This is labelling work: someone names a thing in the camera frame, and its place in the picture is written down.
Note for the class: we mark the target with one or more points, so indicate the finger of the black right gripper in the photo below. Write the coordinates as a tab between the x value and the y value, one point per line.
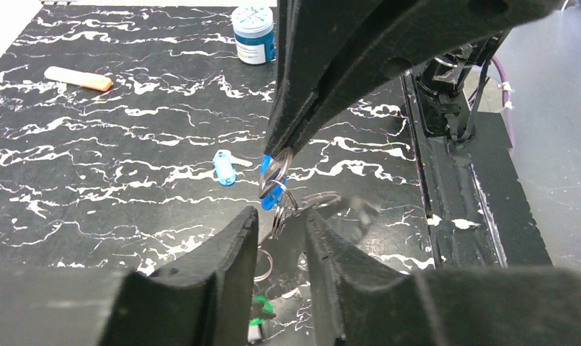
415	32
311	35

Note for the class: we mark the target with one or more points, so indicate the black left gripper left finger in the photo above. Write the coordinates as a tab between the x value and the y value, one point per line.
202	298

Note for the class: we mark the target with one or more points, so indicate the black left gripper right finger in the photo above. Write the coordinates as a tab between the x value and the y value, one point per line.
357	300

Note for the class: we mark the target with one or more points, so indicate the blue key tag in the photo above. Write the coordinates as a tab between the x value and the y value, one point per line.
224	162
273	173

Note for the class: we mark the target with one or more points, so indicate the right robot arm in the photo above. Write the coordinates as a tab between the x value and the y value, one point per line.
444	73

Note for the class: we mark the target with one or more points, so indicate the green key tag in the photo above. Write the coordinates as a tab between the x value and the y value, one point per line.
261	311

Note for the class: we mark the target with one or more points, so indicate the blue white round jar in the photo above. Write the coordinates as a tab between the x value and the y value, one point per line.
254	34

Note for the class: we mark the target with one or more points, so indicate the orange white marker pen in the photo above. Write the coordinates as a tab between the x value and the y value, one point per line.
81	79

